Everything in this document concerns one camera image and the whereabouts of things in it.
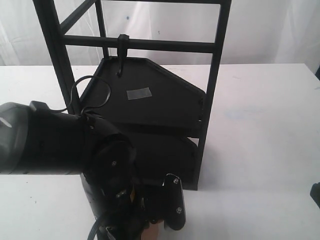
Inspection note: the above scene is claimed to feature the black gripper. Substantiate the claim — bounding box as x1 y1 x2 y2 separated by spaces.
94 173 186 240

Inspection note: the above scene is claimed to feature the black cable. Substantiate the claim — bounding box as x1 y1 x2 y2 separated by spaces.
70 75 112 116

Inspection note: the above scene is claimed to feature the black tiered shelf rack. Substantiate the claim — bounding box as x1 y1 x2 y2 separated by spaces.
33 0 232 190

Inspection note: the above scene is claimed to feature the grey tape strip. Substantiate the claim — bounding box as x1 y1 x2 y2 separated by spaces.
126 87 152 101

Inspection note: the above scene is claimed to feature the black hook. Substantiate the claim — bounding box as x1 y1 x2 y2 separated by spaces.
116 34 130 78

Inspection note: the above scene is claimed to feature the terracotta ceramic mug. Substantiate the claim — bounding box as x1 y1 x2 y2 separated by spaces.
140 222 161 240

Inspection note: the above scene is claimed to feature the black object at right edge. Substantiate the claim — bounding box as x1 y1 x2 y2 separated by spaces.
310 182 320 208

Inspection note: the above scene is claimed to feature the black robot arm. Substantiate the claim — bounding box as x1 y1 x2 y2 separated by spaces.
0 101 186 240

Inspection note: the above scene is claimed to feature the white backdrop curtain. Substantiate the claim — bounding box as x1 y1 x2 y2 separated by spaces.
0 0 320 72

